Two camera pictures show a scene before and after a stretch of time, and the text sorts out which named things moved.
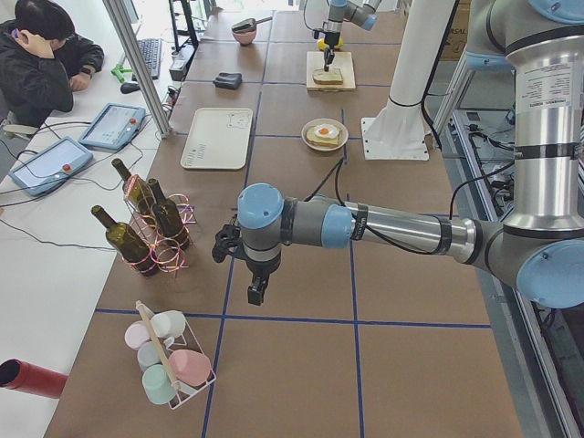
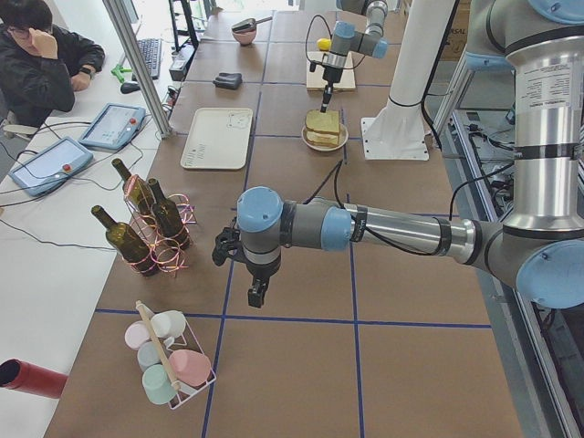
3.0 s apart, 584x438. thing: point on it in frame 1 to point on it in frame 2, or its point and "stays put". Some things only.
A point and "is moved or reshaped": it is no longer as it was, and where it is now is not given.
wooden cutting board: [340, 75] stays put
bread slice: [331, 77] is moved or reshaped
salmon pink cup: [190, 367] stays put
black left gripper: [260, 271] stays put
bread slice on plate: [311, 136] stays put
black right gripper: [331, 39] to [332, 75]
